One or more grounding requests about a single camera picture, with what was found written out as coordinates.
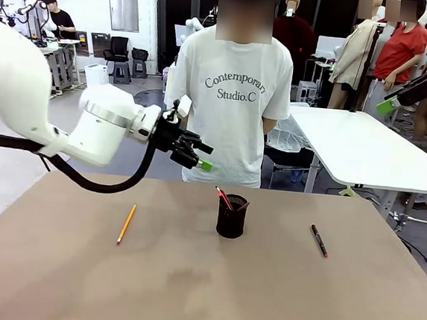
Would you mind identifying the person in white T-shirt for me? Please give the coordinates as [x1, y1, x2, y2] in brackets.
[157, 0, 302, 192]

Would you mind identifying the black pen with red end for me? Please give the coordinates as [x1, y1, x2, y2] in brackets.
[308, 224, 331, 258]

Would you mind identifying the black sleeved arm cable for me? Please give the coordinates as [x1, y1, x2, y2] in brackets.
[0, 125, 164, 198]

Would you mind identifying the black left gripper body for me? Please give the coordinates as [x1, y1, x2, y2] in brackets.
[149, 115, 188, 162]

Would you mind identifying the white air purifier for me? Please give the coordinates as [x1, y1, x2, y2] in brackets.
[83, 62, 110, 89]

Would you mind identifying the clear plastic sheet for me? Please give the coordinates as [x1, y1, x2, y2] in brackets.
[265, 116, 316, 155]

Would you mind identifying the person in red shirt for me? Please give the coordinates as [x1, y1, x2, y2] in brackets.
[362, 0, 427, 127]

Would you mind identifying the dark plastic stool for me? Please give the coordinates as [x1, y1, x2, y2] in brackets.
[129, 46, 151, 79]
[111, 60, 134, 85]

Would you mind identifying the white screen panel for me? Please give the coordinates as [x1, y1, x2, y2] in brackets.
[314, 34, 347, 62]

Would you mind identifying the mannequin in beige jacket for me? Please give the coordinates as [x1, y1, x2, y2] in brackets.
[326, 0, 382, 113]

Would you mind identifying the table with white cloth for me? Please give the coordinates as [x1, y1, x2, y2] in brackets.
[160, 60, 178, 104]

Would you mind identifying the yellow pencil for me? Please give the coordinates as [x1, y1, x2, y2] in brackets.
[116, 203, 137, 246]

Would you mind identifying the grey wall panel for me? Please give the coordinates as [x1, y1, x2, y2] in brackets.
[104, 0, 142, 33]

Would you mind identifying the person in black shirt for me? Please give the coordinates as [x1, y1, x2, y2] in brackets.
[39, 0, 80, 40]

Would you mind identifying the mannequin in maroon top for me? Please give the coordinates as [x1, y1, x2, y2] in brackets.
[268, 0, 322, 88]

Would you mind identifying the white computer tower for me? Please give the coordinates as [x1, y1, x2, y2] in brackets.
[296, 80, 319, 104]

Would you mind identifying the black office chair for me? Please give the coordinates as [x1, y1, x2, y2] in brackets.
[102, 34, 131, 63]

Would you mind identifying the black mesh pen holder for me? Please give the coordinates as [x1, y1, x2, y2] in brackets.
[215, 192, 249, 241]

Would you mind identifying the person left forearm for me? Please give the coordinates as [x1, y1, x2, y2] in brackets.
[261, 115, 279, 137]

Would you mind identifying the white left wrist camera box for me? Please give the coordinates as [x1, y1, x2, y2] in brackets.
[177, 93, 193, 121]

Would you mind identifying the grey lab workbench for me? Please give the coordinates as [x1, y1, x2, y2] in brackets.
[35, 36, 85, 98]

